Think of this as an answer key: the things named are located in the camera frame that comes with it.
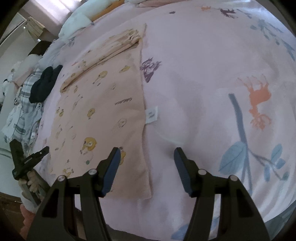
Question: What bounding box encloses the peach bear print garment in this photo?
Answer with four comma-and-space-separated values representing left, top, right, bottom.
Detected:
48, 24, 152, 199

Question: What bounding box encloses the black clothing bundle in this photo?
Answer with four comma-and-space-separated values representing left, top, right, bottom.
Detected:
29, 65, 63, 103

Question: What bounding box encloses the white gloved left hand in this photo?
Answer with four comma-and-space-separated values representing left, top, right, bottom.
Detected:
18, 170, 50, 211

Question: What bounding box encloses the grey plaid bedding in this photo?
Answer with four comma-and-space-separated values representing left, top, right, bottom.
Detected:
1, 69, 43, 151

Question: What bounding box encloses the pink plush pillow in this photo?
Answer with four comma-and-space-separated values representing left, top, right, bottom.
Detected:
12, 54, 42, 87

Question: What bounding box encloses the light grey pillow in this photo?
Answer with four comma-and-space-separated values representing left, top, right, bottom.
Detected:
38, 38, 75, 70

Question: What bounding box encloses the dark headboard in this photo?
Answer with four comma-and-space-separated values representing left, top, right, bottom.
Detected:
28, 40, 52, 56

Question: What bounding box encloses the fringed lampshade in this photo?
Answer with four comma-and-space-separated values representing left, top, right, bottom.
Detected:
25, 17, 45, 39

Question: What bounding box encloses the pink printed duvet cover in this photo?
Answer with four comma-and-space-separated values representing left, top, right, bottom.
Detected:
34, 1, 295, 240

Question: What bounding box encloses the pink window curtain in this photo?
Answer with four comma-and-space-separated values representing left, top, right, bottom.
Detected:
27, 0, 86, 25

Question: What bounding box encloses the white fluffy blanket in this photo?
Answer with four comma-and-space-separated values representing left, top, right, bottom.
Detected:
58, 0, 114, 39

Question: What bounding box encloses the orange folded cloth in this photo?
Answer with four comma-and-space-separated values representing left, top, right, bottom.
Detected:
90, 0, 125, 22

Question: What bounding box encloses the pink folded garment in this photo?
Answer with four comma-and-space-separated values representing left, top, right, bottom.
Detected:
138, 0, 184, 8

